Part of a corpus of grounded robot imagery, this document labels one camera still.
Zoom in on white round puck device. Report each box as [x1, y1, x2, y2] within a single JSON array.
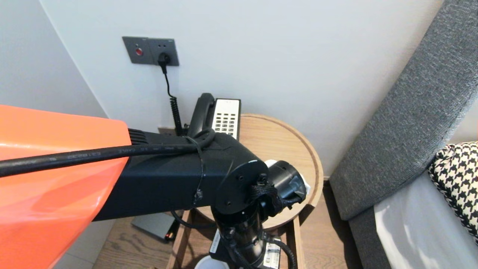
[[194, 256, 229, 269]]

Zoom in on curved front wooden drawer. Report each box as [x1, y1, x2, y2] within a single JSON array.
[[166, 208, 305, 269]]

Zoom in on grey power adapter box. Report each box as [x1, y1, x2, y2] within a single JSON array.
[[131, 212, 176, 241]]

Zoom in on round wooden bedside table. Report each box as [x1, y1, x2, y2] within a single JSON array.
[[196, 114, 324, 232]]

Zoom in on black telephone handset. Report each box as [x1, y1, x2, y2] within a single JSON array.
[[188, 93, 216, 139]]

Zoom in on white bed sheet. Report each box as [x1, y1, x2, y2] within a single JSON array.
[[373, 170, 478, 269]]

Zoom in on grey fabric headboard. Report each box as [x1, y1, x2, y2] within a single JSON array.
[[329, 0, 478, 222]]

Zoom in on black white houndstooth pillow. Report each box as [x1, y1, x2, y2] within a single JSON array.
[[427, 142, 478, 247]]

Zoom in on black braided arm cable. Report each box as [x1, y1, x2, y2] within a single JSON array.
[[267, 238, 298, 269], [251, 181, 290, 215]]

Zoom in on black coiled power cable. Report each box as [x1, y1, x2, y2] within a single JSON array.
[[158, 52, 184, 137]]

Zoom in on grey fabric bed frame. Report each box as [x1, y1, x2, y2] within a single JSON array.
[[348, 207, 392, 269]]

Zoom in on smooth black arm cable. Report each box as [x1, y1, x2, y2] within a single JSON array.
[[0, 128, 216, 178]]

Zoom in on grey wall socket plate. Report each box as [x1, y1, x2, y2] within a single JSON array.
[[148, 38, 180, 67]]

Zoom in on grey switch plate red button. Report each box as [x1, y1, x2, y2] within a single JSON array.
[[123, 36, 151, 65]]

